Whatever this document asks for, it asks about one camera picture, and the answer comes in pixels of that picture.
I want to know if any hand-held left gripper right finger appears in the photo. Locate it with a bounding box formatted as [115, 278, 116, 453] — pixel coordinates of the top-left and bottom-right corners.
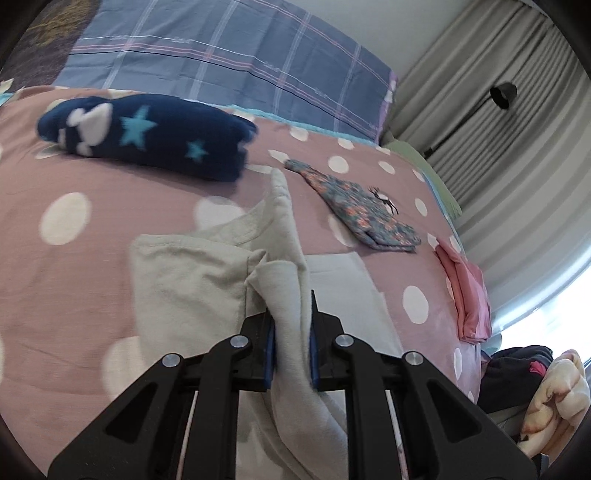
[309, 290, 536, 480]

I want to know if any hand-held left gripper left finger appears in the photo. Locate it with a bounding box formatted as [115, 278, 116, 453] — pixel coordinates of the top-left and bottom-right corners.
[48, 314, 276, 480]

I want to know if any beige t-shirt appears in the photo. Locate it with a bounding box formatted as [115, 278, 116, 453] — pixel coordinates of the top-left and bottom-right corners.
[129, 168, 407, 480]

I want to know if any folded floral cloth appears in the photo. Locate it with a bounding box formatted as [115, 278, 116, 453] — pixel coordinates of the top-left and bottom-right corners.
[284, 158, 423, 254]

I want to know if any folded pink cloth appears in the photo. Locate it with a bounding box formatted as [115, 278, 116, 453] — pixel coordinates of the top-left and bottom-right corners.
[434, 236, 492, 342]

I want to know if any dark clothing pile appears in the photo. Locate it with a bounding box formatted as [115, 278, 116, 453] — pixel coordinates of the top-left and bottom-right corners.
[480, 345, 555, 416]

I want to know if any pink polka dot bedspread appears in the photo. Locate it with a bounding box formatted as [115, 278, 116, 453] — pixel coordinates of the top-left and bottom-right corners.
[0, 85, 485, 480]

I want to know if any green cloth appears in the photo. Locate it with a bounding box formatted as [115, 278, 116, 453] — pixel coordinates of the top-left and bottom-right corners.
[385, 141, 462, 217]

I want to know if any navy star print fleece cloth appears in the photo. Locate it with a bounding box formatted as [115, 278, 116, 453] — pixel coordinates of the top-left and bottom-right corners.
[37, 93, 259, 183]

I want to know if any cream fleece blanket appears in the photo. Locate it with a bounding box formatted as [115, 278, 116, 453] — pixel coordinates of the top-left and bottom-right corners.
[519, 349, 589, 457]

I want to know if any grey curtain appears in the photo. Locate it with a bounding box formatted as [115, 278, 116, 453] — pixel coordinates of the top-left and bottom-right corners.
[392, 0, 591, 324]

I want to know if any blue plaid pillow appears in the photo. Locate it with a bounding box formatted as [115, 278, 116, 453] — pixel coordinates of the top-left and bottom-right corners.
[51, 0, 400, 146]

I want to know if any black floor lamp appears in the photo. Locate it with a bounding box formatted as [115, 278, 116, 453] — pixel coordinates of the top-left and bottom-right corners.
[422, 82, 519, 158]

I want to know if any dark plant print pillow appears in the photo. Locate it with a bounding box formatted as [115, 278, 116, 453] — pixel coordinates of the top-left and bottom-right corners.
[0, 0, 105, 93]

